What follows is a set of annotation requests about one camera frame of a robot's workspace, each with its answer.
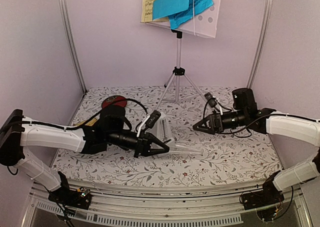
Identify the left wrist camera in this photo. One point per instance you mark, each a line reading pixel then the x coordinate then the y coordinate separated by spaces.
pixel 148 122

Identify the woven bamboo tray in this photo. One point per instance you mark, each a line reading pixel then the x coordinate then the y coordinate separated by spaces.
pixel 89 123

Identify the left aluminium frame post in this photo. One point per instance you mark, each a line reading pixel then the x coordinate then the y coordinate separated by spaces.
pixel 71 45

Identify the right aluminium frame post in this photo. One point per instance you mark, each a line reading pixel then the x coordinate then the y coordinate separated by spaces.
pixel 260 44

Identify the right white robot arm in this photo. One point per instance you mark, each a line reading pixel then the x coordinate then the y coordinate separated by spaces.
pixel 270 121

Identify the red floral plate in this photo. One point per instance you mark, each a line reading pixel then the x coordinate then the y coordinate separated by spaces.
pixel 116 100

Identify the silver tripod music stand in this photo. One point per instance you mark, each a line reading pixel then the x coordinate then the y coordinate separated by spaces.
pixel 203 25

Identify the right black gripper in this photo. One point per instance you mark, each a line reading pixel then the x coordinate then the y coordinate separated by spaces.
pixel 215 124

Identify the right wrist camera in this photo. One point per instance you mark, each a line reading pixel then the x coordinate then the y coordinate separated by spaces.
pixel 213 104

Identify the aluminium frame post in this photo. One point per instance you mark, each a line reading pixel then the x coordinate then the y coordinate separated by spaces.
pixel 71 45
pixel 260 44

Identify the floral table mat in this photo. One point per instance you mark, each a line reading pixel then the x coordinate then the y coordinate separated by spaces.
pixel 223 159

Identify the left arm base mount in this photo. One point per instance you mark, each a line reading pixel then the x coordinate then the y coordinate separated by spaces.
pixel 80 198

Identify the front aluminium rail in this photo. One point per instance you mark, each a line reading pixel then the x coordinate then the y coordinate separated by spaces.
pixel 198 206

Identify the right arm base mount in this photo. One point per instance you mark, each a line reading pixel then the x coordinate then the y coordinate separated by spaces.
pixel 267 196

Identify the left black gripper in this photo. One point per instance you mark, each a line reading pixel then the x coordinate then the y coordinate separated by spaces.
pixel 144 144

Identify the clear metronome cover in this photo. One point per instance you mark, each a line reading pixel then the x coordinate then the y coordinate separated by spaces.
pixel 176 148

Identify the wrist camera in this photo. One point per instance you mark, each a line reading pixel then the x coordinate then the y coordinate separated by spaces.
pixel 213 104
pixel 148 122

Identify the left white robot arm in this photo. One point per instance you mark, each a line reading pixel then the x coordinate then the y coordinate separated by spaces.
pixel 19 133

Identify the white metronome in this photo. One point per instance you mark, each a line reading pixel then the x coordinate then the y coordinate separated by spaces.
pixel 163 130

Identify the yellow sheet music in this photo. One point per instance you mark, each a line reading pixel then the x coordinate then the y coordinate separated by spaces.
pixel 147 12

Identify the blue paper sheet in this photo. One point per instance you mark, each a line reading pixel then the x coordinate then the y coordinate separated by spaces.
pixel 179 11

